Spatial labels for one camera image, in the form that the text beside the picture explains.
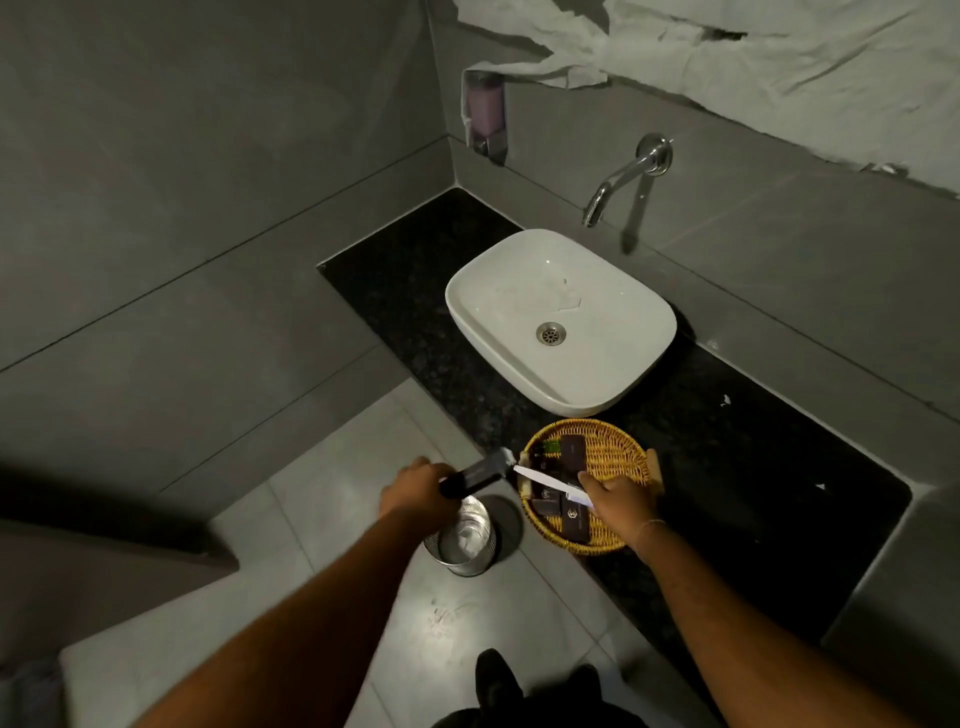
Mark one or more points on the person's left hand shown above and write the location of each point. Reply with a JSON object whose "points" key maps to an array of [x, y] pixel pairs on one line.
{"points": [[420, 499]]}

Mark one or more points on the person's right hand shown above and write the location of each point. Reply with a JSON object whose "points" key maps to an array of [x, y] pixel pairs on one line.
{"points": [[622, 506]]}

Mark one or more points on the person's left fingers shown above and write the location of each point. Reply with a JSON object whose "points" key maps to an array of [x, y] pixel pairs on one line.
{"points": [[420, 469]]}

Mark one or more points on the person's right thumb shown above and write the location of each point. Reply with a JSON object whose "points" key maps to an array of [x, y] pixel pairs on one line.
{"points": [[588, 484]]}

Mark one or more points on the black slim box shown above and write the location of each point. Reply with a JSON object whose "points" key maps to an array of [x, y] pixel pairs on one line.
{"points": [[480, 474]]}

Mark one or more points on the person's right forearm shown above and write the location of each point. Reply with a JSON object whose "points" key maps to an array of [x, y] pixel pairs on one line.
{"points": [[742, 637]]}

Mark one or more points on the person's left forearm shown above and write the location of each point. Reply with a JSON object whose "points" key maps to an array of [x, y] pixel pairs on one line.
{"points": [[322, 630]]}

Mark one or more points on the dark brown toiletry box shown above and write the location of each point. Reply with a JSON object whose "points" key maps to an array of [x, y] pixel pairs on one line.
{"points": [[576, 523], [574, 452], [546, 501]]}

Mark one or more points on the round wicker basket tray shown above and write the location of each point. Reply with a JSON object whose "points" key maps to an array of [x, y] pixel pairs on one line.
{"points": [[615, 450]]}

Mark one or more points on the small green toiletry bottle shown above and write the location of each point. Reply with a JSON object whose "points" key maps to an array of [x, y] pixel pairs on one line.
{"points": [[551, 448]]}

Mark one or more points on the shiny metal waste bin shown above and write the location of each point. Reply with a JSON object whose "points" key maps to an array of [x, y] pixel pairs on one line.
{"points": [[461, 540]]}

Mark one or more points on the chrome basin drain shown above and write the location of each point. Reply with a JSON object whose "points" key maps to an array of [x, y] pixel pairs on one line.
{"points": [[550, 334]]}

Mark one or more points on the white ceramic wash basin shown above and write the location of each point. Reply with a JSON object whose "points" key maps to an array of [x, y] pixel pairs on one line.
{"points": [[570, 315]]}

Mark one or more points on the person's black shoe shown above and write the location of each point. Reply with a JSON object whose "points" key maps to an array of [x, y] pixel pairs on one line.
{"points": [[499, 679], [583, 681]]}

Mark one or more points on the person's black trousers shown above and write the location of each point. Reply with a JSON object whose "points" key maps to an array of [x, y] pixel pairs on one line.
{"points": [[540, 716]]}

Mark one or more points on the white crumpled paper covering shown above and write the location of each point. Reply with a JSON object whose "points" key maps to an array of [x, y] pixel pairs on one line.
{"points": [[787, 67]]}

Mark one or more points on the chrome wall faucet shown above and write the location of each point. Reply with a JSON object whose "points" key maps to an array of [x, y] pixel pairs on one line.
{"points": [[622, 176]]}

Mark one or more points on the wall soap dispenser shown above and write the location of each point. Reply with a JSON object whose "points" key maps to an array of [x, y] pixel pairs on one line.
{"points": [[486, 112]]}

